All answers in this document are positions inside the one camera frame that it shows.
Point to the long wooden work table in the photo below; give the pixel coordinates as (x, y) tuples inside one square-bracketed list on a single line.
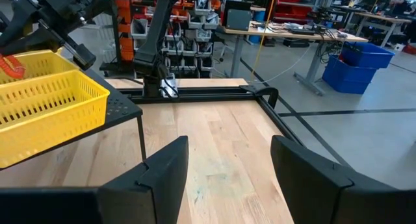
[(276, 32)]

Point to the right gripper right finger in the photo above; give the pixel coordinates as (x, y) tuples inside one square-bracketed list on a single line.
[(305, 181)]

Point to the person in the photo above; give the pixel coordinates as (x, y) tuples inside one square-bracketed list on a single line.
[(404, 0)]

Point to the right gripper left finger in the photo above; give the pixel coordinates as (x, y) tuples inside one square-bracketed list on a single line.
[(165, 185)]

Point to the blue plastic bin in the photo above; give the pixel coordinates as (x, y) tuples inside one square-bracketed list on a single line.
[(367, 55), (344, 76)]

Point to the red bin shelf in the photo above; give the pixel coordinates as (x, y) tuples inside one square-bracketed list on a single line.
[(292, 11)]

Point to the grey box on table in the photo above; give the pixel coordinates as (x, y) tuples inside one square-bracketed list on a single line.
[(239, 20)]

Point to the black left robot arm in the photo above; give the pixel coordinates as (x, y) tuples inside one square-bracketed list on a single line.
[(156, 39)]

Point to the yellow plastic mesh basket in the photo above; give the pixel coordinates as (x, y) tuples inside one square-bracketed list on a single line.
[(48, 126), (42, 63)]

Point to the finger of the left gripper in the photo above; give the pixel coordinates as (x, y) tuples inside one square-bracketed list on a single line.
[(18, 21), (35, 39)]

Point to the black perforated metal stand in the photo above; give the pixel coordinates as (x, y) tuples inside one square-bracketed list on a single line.
[(120, 108)]

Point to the orange and grey bin rack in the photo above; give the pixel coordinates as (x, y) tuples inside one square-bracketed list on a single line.
[(198, 29)]

